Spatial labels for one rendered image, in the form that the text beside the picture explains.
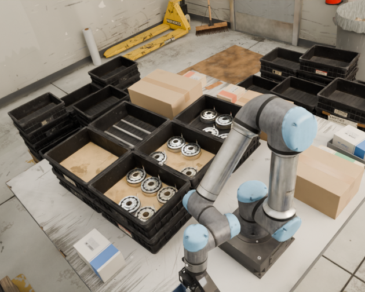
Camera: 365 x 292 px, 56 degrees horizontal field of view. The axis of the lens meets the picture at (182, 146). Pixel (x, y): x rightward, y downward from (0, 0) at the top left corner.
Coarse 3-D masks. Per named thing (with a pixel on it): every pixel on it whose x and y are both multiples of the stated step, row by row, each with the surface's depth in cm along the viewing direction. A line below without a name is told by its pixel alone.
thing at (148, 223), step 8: (136, 152) 175; (120, 160) 172; (152, 160) 168; (112, 168) 168; (160, 168) 164; (176, 176) 158; (184, 184) 153; (96, 192) 157; (176, 192) 150; (104, 200) 155; (112, 200) 152; (168, 200) 147; (120, 208) 148; (160, 208) 145; (168, 208) 147; (128, 216) 145; (152, 216) 142; (144, 224) 139
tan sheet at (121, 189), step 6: (120, 180) 175; (114, 186) 173; (120, 186) 172; (126, 186) 171; (168, 186) 167; (108, 192) 170; (114, 192) 169; (120, 192) 169; (126, 192) 168; (132, 192) 168; (138, 192) 167; (114, 198) 166; (120, 198) 166; (138, 198) 164; (144, 198) 164; (150, 198) 163; (156, 198) 162; (144, 204) 161; (150, 204) 160; (156, 204) 160
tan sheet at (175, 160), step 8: (168, 152) 186; (176, 152) 185; (208, 152) 182; (168, 160) 181; (176, 160) 180; (184, 160) 180; (192, 160) 179; (200, 160) 178; (208, 160) 177; (176, 168) 176; (200, 168) 174
